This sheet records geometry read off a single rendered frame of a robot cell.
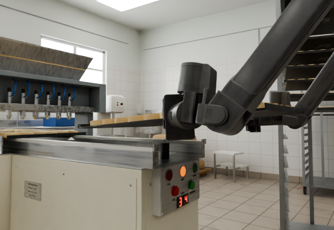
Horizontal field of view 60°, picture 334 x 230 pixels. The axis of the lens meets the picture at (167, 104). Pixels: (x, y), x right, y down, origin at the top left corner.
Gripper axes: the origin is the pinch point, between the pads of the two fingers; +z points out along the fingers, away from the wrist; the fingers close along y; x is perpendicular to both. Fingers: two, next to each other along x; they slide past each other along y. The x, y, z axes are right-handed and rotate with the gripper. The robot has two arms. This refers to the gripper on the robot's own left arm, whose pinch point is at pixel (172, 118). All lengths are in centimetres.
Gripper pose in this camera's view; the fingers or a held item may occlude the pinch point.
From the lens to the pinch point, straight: 73.1
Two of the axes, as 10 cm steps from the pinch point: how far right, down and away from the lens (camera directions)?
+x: 9.8, -0.3, 1.7
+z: -1.7, 0.9, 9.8
